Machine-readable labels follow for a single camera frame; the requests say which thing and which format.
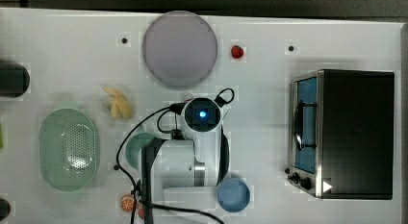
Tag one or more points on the peeled banana toy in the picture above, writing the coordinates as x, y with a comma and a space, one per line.
117, 102

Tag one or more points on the red apple toy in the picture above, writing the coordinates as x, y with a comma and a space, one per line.
140, 211

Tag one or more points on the black and steel toaster oven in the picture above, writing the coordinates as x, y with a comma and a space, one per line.
343, 134

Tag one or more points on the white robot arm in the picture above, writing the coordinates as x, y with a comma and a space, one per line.
197, 155

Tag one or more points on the orange slice toy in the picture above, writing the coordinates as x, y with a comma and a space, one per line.
127, 203

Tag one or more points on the red strawberry toy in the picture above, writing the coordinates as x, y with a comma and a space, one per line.
236, 52

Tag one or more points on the green cup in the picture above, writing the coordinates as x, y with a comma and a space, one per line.
134, 146

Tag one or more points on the green perforated strainer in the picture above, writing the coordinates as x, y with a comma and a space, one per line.
68, 150

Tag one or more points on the black cylinder at table edge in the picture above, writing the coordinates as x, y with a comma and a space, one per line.
5, 209

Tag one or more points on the large grey round plate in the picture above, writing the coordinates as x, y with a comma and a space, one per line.
180, 49

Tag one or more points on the blue bowl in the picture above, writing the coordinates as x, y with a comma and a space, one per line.
233, 195

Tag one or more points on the black cylinder cup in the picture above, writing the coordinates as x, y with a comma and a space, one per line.
14, 79

